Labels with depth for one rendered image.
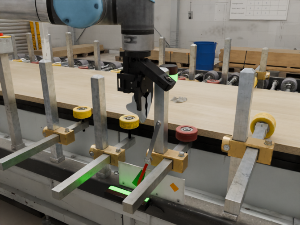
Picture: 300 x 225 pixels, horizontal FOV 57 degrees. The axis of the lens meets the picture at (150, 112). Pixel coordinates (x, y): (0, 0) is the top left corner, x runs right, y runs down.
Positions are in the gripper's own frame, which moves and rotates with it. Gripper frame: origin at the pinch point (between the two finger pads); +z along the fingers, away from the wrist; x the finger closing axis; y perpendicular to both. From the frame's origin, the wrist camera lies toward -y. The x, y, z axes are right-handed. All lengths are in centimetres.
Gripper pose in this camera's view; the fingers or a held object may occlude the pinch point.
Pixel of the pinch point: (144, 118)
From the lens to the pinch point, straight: 82.2
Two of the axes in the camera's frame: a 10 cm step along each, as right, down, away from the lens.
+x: -4.7, 3.0, -8.3
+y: -8.8, -1.6, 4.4
